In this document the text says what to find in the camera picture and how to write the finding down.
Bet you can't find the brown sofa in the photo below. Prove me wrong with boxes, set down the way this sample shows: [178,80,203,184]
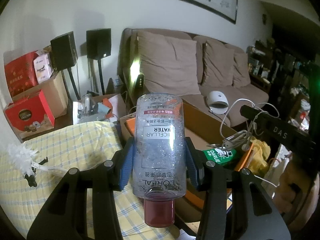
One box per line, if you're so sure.
[117,28,275,128]

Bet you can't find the red patterned gift box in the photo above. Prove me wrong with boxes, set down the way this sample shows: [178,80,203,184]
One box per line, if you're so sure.
[4,51,39,98]

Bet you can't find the brown cardboard box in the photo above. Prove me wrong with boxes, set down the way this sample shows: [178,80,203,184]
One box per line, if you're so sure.
[11,70,68,119]

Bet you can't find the dark cluttered shelf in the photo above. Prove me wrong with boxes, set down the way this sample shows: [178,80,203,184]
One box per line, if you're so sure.
[246,39,320,133]

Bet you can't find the yellow plastic bag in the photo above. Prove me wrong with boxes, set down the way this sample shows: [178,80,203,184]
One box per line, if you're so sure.
[250,139,272,178]

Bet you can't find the large brown cushion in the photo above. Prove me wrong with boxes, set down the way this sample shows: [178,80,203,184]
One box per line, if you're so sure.
[136,31,202,97]

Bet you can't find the clear bottle pink cap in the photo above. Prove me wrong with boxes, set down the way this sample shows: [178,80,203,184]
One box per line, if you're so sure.
[132,94,187,227]

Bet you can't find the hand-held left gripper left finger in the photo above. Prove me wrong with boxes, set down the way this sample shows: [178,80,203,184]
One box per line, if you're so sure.
[26,137,137,240]

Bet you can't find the black speaker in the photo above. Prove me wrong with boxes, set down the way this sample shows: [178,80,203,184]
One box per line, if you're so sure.
[86,28,112,60]
[50,31,77,70]

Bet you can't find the black speaker stand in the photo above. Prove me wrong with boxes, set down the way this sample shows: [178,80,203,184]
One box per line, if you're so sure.
[97,59,105,95]
[61,67,80,100]

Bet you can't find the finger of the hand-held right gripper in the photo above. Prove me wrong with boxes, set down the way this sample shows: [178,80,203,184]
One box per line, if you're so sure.
[240,105,317,155]

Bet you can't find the white fluffy duster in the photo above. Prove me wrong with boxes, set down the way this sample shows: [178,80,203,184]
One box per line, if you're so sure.
[8,144,73,178]

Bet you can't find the open box of clutter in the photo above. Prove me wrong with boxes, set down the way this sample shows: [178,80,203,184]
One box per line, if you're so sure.
[72,93,127,125]

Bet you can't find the white paper bag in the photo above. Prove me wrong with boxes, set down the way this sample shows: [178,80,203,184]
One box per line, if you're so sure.
[269,144,292,187]

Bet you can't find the green toothpaste box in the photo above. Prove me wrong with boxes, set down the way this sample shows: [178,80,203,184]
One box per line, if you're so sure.
[202,149,240,169]

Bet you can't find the pink white tissue pack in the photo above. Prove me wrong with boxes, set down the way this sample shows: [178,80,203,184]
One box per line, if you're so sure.
[33,52,53,84]

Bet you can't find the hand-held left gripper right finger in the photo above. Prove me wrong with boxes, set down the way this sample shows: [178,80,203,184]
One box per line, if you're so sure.
[184,137,292,240]

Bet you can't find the white earphones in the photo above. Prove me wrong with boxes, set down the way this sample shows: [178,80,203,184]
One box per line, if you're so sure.
[207,99,279,153]

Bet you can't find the cardboard box orange lining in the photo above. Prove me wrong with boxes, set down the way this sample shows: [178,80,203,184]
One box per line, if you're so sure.
[119,101,255,230]

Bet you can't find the small brown cushion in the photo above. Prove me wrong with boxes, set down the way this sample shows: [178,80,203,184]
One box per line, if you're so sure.
[232,52,251,88]

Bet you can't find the portable lantern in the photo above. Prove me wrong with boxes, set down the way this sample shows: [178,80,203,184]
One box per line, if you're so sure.
[130,64,145,90]

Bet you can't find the yellow plaid blanket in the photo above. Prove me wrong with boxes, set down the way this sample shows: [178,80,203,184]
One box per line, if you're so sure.
[0,121,200,240]

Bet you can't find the red chocolate gift box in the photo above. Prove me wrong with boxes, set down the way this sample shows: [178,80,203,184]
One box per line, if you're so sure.
[3,89,55,139]

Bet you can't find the white nail lamp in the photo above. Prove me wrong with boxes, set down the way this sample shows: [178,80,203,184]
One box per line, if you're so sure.
[205,91,229,114]

